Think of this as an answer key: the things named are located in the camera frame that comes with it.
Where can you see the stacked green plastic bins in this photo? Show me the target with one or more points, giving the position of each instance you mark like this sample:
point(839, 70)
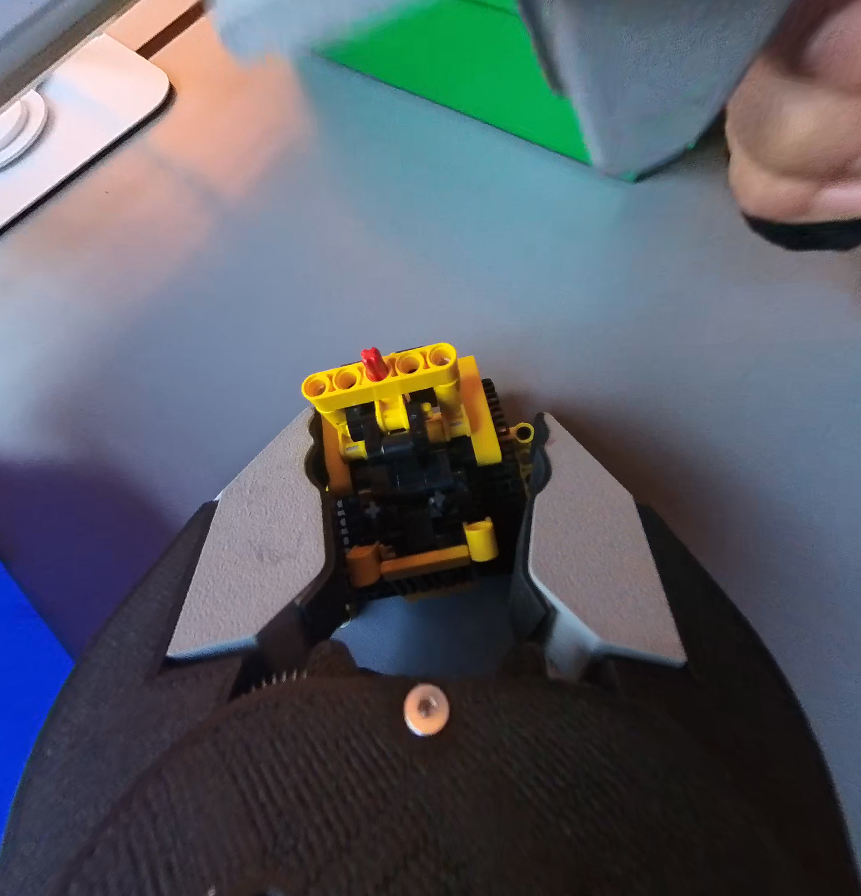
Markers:
point(458, 63)

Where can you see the silver monitor stand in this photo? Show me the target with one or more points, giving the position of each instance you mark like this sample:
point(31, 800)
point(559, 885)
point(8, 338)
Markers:
point(87, 119)

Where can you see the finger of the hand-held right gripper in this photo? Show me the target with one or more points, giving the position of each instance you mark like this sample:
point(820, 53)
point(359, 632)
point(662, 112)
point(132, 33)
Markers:
point(276, 24)

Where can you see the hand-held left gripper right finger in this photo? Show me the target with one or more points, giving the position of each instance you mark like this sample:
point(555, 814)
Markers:
point(591, 567)

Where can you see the person's right hand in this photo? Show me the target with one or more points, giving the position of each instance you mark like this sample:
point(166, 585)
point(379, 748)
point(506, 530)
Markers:
point(816, 119)

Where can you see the blue plastic bin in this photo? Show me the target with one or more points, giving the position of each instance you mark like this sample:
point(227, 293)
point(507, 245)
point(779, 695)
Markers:
point(17, 700)

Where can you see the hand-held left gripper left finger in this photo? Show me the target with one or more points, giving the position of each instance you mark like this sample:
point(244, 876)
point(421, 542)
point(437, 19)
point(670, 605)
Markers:
point(255, 560)

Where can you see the yellow and black lego model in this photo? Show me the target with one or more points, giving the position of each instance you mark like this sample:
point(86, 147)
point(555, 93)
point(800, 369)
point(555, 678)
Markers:
point(402, 483)

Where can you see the silver monitor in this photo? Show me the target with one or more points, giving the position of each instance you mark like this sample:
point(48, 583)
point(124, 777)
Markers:
point(45, 35)

